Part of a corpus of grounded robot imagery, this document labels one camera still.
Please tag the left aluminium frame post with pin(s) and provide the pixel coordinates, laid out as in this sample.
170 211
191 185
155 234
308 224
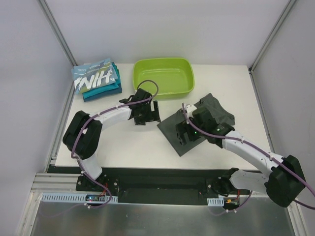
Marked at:
57 31

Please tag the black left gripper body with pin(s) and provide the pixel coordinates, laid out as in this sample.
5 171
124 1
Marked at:
146 114

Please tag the right white slotted cable duct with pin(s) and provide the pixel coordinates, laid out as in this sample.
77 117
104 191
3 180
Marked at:
215 202

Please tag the right aluminium frame post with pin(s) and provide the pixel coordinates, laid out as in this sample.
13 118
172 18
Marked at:
273 33

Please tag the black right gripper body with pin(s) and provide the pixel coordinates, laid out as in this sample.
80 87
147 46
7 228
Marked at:
183 132

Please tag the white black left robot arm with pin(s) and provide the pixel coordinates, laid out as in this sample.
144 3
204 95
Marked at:
83 134

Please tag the aluminium front rail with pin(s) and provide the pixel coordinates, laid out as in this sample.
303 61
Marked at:
45 182

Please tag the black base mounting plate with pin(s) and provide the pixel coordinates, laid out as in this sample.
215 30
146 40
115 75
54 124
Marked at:
150 186

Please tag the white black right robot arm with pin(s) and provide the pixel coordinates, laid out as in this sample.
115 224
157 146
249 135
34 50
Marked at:
280 178

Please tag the white slotted cable duct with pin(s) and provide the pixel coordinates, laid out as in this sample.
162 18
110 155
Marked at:
78 198
215 202

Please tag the lime green plastic tub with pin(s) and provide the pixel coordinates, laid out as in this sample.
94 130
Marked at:
174 77

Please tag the teal folded t-shirt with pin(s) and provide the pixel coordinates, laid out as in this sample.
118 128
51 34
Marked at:
107 90

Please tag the light blue printed folded t-shirt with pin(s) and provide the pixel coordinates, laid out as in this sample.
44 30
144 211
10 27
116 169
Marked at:
92 76

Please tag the aluminium frame post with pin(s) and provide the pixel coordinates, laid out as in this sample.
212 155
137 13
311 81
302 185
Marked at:
273 33
57 31

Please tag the left white slotted cable duct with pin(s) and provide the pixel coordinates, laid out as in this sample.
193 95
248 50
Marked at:
78 198

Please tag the dark grey t-shirt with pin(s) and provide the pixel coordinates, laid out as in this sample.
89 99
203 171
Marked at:
167 127

